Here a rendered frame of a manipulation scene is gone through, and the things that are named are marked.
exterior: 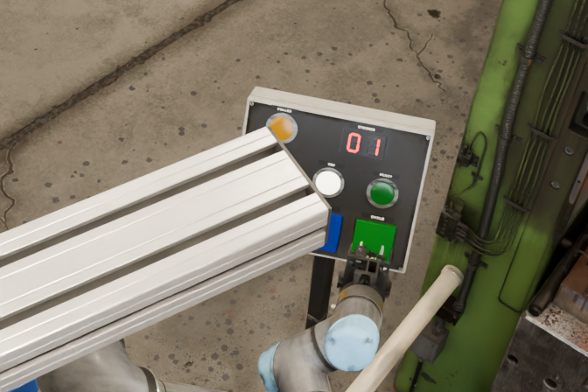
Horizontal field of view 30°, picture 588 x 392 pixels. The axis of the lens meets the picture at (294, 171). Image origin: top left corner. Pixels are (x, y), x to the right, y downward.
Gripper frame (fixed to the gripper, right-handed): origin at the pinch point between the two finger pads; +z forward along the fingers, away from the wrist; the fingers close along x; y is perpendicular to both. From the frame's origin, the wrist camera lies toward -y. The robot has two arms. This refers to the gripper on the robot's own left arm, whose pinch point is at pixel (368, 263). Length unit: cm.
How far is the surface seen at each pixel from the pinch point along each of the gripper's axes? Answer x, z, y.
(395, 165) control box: -1.2, 10.3, 15.2
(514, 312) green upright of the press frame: -33, 45, -25
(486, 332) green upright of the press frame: -29, 53, -36
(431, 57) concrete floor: -7, 196, -9
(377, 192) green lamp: 0.9, 9.9, 9.7
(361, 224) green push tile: 2.6, 9.6, 3.1
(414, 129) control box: -3.3, 10.7, 22.5
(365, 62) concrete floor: 15, 188, -13
